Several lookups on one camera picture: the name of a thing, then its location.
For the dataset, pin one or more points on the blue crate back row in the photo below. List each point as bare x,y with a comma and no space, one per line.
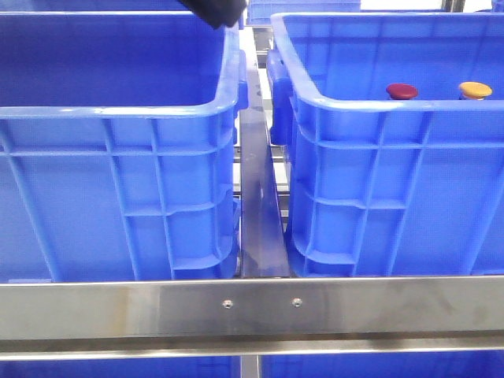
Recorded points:
260,11

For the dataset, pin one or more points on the blue crate lower right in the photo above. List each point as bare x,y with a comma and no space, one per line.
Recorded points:
479,363

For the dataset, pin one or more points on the yellow mushroom push button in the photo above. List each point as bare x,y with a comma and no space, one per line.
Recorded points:
472,90

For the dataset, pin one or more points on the steel shelf front rail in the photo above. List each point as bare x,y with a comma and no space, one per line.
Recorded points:
43,321

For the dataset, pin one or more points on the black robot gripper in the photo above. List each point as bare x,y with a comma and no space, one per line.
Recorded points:
217,13

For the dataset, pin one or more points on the blue crate lower left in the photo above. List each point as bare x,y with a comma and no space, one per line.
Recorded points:
142,367

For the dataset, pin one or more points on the steel shelf divider bar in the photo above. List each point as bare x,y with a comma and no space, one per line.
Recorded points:
262,237

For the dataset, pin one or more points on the blue plastic crate left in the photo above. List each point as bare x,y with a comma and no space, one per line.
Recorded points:
117,146

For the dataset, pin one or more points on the blue plastic crate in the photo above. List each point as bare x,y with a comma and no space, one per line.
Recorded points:
117,146
382,187

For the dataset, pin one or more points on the red mushroom push button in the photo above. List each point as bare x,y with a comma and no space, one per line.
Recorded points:
401,91

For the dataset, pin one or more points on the blue plastic crate right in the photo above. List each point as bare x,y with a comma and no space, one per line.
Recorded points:
382,187

